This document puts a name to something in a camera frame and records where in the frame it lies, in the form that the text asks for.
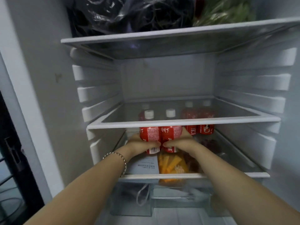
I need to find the grey-blue flat box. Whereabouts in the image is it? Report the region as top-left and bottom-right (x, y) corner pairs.
(125, 138), (160, 175)

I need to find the clear crisper drawer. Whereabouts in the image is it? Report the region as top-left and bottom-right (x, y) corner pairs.
(110, 179), (235, 217)

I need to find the dark red food packet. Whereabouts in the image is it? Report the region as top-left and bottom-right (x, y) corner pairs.
(185, 138), (221, 174)

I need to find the red bottle with white cap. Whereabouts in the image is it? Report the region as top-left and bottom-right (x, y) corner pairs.
(182, 101), (200, 136)
(199, 100), (215, 135)
(160, 109), (183, 153)
(139, 110), (162, 154)
(138, 104), (150, 121)

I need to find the glass refrigerator shelf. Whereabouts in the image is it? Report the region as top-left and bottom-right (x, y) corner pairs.
(61, 17), (300, 60)
(87, 97), (281, 130)
(120, 130), (270, 180)

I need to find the person's right hand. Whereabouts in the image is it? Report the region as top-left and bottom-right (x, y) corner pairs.
(163, 127), (204, 159)

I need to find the person's left hand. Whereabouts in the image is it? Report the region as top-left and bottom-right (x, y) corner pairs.
(122, 133), (162, 161)

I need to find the person's left forearm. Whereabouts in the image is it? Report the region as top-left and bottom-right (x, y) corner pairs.
(23, 147), (132, 225)

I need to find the orange snack packet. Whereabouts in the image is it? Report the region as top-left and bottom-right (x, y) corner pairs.
(157, 150), (189, 186)

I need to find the white refrigerator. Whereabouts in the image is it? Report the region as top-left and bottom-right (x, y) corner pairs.
(0, 0), (300, 225)

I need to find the plastic bag of dark vegetables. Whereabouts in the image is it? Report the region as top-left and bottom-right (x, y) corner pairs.
(67, 0), (196, 38)

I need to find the silver bead bracelet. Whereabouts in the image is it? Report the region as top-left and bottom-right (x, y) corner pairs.
(102, 152), (127, 178)

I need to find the person's right forearm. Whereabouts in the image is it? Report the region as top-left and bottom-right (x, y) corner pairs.
(192, 147), (300, 225)

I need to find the plastic bag of green vegetables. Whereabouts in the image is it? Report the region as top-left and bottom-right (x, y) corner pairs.
(193, 0), (256, 27)

